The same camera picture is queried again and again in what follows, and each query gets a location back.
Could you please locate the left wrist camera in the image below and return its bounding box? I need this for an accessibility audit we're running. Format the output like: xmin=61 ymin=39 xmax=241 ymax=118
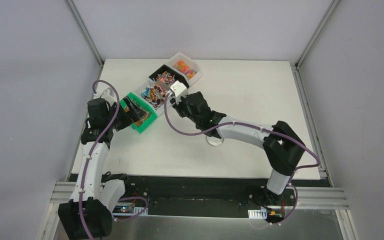
xmin=93 ymin=87 xmax=117 ymax=101

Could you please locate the black lollipop bin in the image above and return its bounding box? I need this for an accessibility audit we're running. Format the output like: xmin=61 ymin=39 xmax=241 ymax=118
xmin=148 ymin=64 xmax=190 ymax=89

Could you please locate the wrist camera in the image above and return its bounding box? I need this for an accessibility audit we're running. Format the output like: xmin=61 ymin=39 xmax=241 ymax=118
xmin=93 ymin=87 xmax=117 ymax=101
xmin=169 ymin=80 xmax=188 ymax=104

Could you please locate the white lollipop bin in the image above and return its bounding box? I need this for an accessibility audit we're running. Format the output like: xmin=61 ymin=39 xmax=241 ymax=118
xmin=133 ymin=79 xmax=170 ymax=116

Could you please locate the purple cable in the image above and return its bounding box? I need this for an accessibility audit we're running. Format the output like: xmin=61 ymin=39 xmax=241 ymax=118
xmin=164 ymin=92 xmax=321 ymax=226
xmin=77 ymin=79 xmax=149 ymax=240

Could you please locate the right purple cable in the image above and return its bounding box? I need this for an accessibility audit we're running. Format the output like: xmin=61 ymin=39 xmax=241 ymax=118
xmin=164 ymin=92 xmax=321 ymax=226

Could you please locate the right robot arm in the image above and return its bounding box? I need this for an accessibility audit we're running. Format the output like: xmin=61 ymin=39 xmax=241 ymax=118
xmin=168 ymin=92 xmax=307 ymax=205

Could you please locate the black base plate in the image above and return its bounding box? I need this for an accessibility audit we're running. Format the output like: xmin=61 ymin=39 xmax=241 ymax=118
xmin=101 ymin=172 xmax=296 ymax=218

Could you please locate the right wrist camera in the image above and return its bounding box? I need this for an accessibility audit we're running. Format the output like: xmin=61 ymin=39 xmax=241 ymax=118
xmin=169 ymin=80 xmax=188 ymax=104

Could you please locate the white gummy bin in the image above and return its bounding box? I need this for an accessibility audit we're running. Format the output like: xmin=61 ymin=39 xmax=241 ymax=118
xmin=166 ymin=52 xmax=203 ymax=86

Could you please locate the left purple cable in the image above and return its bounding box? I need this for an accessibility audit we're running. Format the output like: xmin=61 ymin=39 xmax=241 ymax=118
xmin=77 ymin=79 xmax=149 ymax=240

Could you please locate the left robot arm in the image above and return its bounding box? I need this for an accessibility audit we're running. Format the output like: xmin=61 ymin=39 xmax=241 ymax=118
xmin=58 ymin=96 xmax=145 ymax=240

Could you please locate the green candy bin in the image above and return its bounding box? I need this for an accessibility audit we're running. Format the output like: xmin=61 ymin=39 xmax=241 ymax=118
xmin=120 ymin=92 xmax=158 ymax=134

